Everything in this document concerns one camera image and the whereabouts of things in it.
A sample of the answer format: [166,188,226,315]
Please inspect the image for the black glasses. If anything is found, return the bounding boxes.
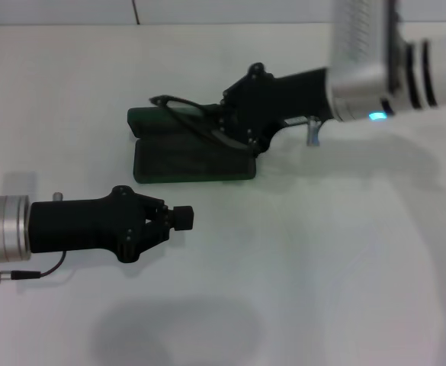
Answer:
[149,94,255,153]

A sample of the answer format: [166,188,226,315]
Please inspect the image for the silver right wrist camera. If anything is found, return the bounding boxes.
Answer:
[328,0,403,101]

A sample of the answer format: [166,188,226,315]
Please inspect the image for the green glasses case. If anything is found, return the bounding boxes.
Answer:
[126,101,258,186]

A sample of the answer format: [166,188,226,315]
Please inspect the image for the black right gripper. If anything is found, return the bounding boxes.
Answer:
[217,62,337,159]

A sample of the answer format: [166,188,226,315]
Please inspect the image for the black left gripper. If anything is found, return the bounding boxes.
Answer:
[27,185,196,265]

